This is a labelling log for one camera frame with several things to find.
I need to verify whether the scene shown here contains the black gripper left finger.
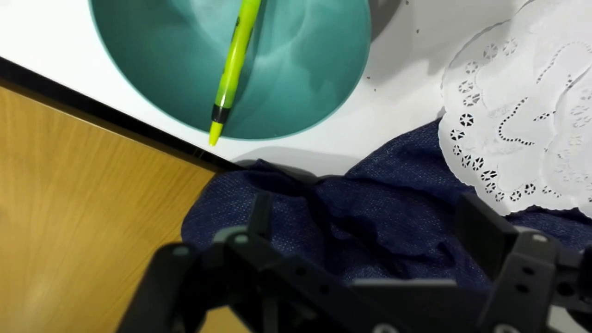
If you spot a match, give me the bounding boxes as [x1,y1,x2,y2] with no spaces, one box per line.
[116,192,347,333]

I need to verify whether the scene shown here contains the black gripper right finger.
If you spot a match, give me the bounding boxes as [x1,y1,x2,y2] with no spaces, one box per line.
[456,192,592,333]

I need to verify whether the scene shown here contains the lime green highlighter pen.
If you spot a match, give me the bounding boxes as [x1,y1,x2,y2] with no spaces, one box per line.
[207,0,264,147]

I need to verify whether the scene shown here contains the teal bowl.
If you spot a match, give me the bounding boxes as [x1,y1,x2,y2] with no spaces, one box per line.
[88,0,373,140]

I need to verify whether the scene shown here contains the navy blue cloth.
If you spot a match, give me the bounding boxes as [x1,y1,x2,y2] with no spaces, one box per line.
[181,118,592,297]

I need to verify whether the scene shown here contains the yellow wooden table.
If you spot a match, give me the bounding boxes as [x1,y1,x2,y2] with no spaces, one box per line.
[0,57,251,333]

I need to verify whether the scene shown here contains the white lace cloth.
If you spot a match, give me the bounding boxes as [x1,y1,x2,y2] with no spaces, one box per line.
[436,0,592,219]

